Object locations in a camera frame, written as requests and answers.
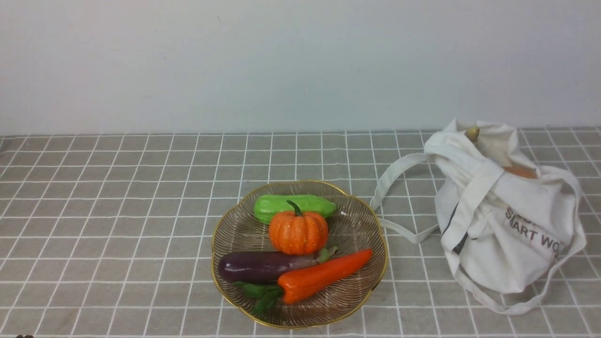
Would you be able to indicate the orange carrot with leaves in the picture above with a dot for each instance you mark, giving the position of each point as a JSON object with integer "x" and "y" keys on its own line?
{"x": 303, "y": 283}

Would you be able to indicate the white cloth tote bag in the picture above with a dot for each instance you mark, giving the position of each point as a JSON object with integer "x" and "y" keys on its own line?
{"x": 503, "y": 236}

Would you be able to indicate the purple eggplant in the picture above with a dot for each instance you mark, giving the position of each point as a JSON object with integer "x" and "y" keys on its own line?
{"x": 267, "y": 267}

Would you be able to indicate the yellowish vegetable tip in bag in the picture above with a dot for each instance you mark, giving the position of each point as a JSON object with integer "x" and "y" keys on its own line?
{"x": 472, "y": 134}

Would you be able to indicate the grey checked tablecloth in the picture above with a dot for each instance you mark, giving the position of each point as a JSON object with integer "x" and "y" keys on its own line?
{"x": 109, "y": 236}

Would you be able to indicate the gold rimmed glass bowl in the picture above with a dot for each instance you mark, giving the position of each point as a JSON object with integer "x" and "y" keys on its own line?
{"x": 353, "y": 227}

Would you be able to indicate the orange vegetable inside bag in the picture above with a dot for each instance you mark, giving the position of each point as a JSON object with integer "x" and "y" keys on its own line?
{"x": 520, "y": 171}

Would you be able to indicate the small orange pumpkin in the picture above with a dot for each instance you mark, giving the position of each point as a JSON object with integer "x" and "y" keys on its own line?
{"x": 298, "y": 233}

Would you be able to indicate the green loofah gourd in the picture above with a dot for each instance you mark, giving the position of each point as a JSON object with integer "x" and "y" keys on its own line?
{"x": 268, "y": 205}

